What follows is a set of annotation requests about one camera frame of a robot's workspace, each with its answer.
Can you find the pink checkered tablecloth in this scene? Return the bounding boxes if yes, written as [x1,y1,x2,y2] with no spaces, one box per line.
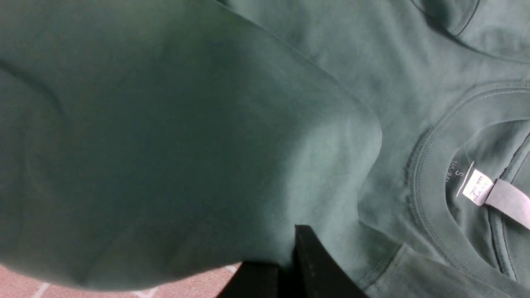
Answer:
[0,262,243,298]

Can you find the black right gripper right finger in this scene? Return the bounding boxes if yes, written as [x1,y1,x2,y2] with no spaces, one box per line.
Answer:
[294,225,368,298]

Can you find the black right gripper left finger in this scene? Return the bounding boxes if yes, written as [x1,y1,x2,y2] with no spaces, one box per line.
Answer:
[217,262,296,298]

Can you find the green long-sleeved shirt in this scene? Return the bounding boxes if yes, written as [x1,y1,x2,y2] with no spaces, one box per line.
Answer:
[0,0,529,298]

